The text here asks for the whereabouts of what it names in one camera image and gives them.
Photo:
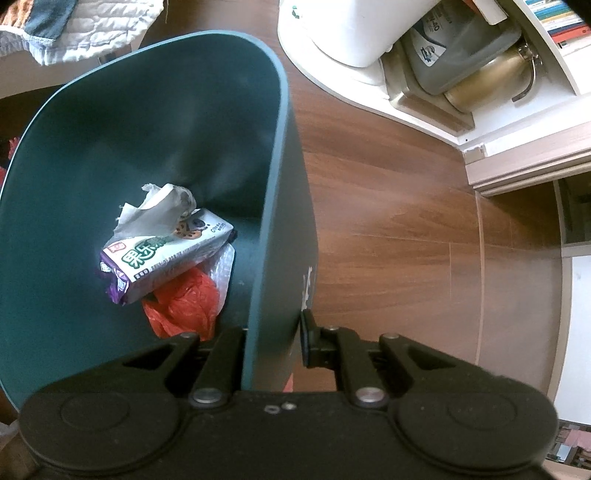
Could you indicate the blue white quilted mattress pad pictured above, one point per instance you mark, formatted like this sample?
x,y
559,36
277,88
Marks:
x,y
106,32

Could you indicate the grey plastic jug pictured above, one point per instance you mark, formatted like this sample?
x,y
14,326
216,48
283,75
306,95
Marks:
x,y
455,50

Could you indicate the white purple cookie packet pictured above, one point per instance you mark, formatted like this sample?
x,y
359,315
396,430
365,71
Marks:
x,y
161,270

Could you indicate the blue trash bin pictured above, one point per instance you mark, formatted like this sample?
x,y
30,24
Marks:
x,y
92,138

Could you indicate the white corner shelf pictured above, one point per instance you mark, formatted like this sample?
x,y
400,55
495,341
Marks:
x,y
508,122

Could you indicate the red plastic bag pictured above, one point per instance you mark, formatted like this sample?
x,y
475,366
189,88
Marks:
x,y
184,302

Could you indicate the gold thermos bottle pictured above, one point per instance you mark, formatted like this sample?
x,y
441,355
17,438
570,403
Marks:
x,y
485,83

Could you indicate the beige bed frame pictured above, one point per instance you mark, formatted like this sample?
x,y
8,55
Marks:
x,y
46,78

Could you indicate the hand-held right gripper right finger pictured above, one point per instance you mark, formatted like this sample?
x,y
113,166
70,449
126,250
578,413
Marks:
x,y
310,339

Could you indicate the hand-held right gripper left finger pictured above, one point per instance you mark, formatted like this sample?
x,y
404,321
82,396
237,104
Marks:
x,y
221,362

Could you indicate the clear plastic bag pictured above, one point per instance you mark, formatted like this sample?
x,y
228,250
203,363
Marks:
x,y
222,267

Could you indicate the row of books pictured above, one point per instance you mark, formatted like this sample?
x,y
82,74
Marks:
x,y
561,23

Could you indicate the wooden door frame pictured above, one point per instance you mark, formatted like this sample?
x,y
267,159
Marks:
x,y
531,177

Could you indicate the white cylindrical bin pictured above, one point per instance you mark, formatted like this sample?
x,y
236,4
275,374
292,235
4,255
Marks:
x,y
360,32

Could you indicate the beige flat box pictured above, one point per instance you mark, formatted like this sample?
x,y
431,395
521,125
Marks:
x,y
415,104

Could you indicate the white tissue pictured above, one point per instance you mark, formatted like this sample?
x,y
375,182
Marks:
x,y
157,207

